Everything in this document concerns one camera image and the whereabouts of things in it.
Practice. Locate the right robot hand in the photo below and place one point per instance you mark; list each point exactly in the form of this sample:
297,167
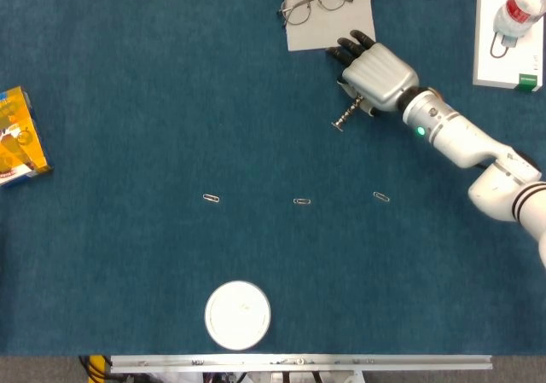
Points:
379,76

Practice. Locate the silver metal paperclip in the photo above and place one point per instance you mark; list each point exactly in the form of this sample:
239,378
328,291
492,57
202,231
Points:
381,197
211,198
337,127
302,201

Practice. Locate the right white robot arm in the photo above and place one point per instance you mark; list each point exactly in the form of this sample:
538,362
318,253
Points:
460,140

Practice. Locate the white box with green corner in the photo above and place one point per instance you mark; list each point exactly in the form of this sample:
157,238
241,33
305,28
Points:
507,69

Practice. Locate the plastic bottle with red cap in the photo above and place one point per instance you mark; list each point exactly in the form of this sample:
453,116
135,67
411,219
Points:
518,9

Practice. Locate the blue felt table cloth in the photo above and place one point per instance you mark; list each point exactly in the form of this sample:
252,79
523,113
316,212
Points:
170,251

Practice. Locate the orange yellow cardboard box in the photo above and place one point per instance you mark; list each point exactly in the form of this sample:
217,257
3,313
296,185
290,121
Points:
19,144

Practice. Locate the thin metal frame eyeglasses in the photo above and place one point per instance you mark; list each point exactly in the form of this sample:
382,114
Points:
296,14

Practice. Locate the aluminium profile rail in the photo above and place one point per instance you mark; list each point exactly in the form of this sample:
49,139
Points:
298,362

